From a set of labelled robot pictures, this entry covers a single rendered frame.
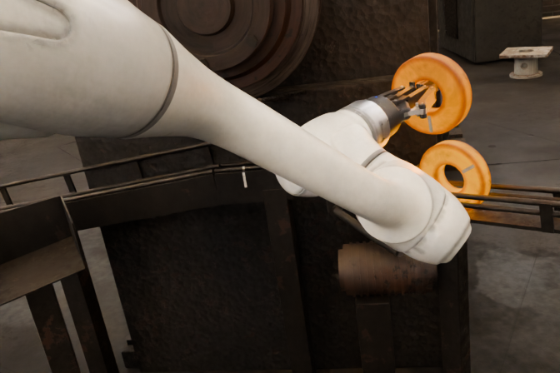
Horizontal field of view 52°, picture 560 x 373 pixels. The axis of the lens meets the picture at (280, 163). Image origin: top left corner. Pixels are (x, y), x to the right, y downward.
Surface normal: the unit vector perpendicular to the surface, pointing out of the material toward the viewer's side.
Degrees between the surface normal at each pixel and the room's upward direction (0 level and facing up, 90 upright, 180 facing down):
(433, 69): 93
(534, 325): 0
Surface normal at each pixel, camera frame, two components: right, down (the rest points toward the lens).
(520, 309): -0.14, -0.93
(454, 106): -0.66, 0.39
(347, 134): 0.26, -0.67
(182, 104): 0.87, 0.43
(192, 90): 0.96, 0.14
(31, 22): 0.76, 0.07
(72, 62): 0.76, 0.33
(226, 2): -0.13, 0.36
